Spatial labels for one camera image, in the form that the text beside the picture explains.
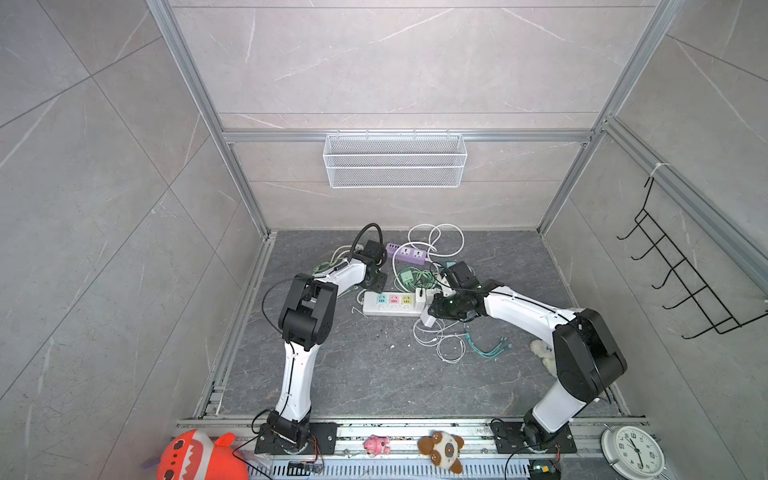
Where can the white plush dog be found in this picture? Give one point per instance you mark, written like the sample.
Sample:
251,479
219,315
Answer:
546,354

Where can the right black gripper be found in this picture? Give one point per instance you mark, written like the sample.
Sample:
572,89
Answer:
438,308

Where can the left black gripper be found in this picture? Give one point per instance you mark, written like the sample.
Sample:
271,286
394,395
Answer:
380,285

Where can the white wire mesh basket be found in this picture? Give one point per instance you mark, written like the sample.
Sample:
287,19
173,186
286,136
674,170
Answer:
356,161

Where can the white analog clock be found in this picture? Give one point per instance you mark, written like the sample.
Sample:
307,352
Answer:
632,452

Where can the small pink plush toy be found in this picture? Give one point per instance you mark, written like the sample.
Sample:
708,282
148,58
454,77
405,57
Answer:
377,445

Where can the green charger plug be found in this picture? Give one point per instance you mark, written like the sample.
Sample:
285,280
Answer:
406,278

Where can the white pastel power strip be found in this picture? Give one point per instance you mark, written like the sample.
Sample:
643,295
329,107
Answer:
395,304

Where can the red monster plush toy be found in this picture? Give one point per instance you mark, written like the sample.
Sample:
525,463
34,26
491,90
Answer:
194,455

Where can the purple power strip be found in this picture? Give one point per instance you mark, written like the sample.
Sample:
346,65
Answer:
407,254

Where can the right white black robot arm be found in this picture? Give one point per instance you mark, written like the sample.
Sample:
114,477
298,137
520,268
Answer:
587,358

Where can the brown white plush toy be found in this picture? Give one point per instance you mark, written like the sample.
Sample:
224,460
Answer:
443,450

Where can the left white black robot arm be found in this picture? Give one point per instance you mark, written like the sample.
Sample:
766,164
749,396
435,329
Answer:
305,322

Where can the black wall hook rack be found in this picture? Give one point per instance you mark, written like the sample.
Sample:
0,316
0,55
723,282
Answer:
718,317

